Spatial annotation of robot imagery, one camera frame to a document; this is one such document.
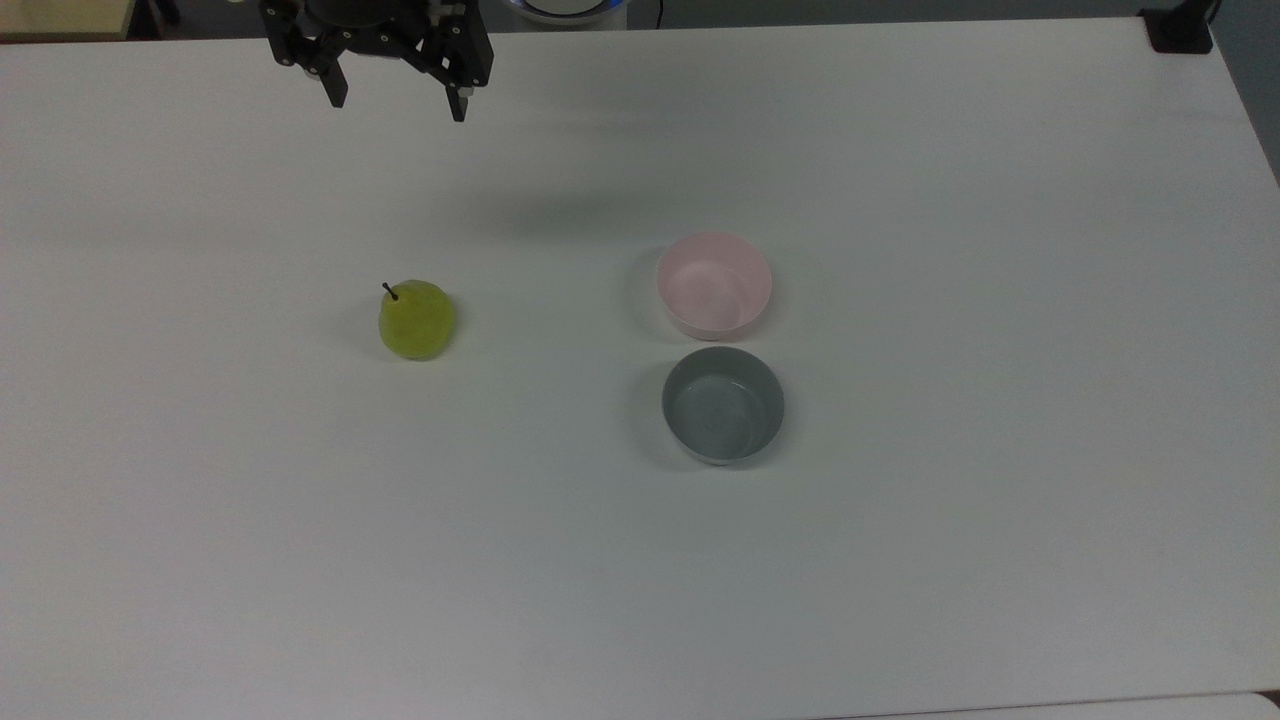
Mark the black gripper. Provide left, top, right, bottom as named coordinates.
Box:
left=260, top=0, right=495, bottom=124

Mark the green pear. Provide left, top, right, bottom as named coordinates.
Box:
left=377, top=279, right=457, bottom=362

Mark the pink bowl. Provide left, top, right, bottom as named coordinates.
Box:
left=656, top=231, right=774, bottom=341

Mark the grey bowl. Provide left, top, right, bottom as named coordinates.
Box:
left=661, top=346, right=786, bottom=466

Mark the wooden table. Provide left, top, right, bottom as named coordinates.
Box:
left=0, top=0, right=137, bottom=42

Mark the white adjacent table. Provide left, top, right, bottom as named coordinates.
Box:
left=810, top=691, right=1280, bottom=720

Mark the white robot base blue ring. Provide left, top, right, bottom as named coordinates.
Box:
left=508, top=0, right=631, bottom=28

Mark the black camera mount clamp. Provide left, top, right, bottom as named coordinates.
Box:
left=1139, top=0, right=1223, bottom=55

